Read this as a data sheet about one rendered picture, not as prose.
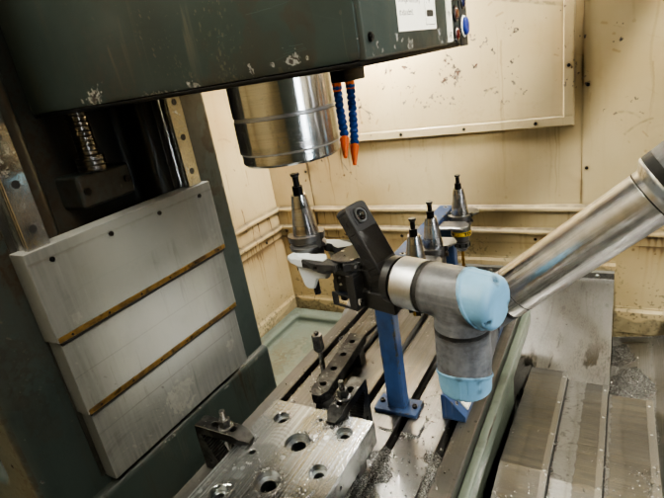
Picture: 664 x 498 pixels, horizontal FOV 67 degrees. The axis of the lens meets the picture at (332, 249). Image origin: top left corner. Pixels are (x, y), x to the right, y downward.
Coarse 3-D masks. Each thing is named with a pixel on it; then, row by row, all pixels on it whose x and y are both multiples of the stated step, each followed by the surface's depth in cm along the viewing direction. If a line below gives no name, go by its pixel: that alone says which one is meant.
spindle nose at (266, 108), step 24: (240, 96) 71; (264, 96) 69; (288, 96) 69; (312, 96) 71; (240, 120) 73; (264, 120) 71; (288, 120) 70; (312, 120) 71; (336, 120) 76; (240, 144) 75; (264, 144) 72; (288, 144) 71; (312, 144) 72; (336, 144) 76; (264, 168) 74
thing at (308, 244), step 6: (318, 234) 84; (324, 234) 84; (294, 240) 82; (300, 240) 82; (306, 240) 82; (312, 240) 82; (318, 240) 84; (324, 240) 84; (294, 246) 84; (300, 246) 83; (306, 246) 82; (312, 246) 82; (318, 246) 83; (294, 252) 83; (300, 252) 82; (306, 252) 82
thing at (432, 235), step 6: (426, 216) 109; (426, 222) 108; (432, 222) 107; (426, 228) 108; (432, 228) 108; (438, 228) 108; (426, 234) 109; (432, 234) 108; (438, 234) 108; (426, 240) 109; (432, 240) 108; (438, 240) 108; (426, 246) 109; (432, 246) 109; (438, 246) 109
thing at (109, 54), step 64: (0, 0) 80; (64, 0) 73; (128, 0) 68; (192, 0) 63; (256, 0) 59; (320, 0) 55; (384, 0) 60; (64, 64) 79; (128, 64) 72; (192, 64) 67; (256, 64) 62; (320, 64) 58
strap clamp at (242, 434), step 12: (204, 420) 101; (216, 420) 100; (228, 420) 97; (204, 432) 99; (216, 432) 97; (228, 432) 96; (240, 432) 96; (204, 444) 101; (216, 444) 102; (228, 444) 98; (240, 444) 95; (204, 456) 103; (216, 456) 101
